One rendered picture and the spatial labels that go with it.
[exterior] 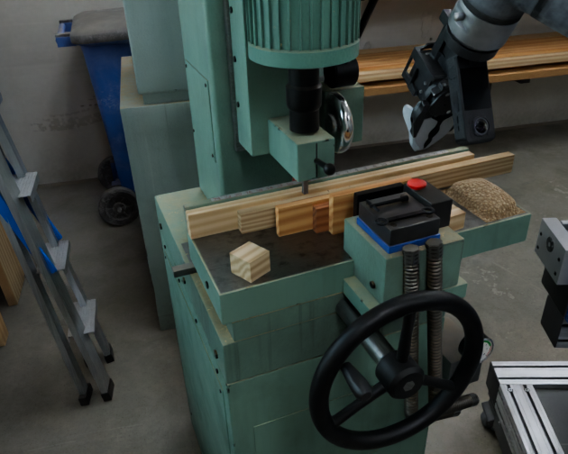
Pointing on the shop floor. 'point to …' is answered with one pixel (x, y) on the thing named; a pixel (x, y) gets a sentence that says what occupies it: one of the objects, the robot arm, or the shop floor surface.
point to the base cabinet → (277, 395)
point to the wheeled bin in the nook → (106, 101)
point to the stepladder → (17, 229)
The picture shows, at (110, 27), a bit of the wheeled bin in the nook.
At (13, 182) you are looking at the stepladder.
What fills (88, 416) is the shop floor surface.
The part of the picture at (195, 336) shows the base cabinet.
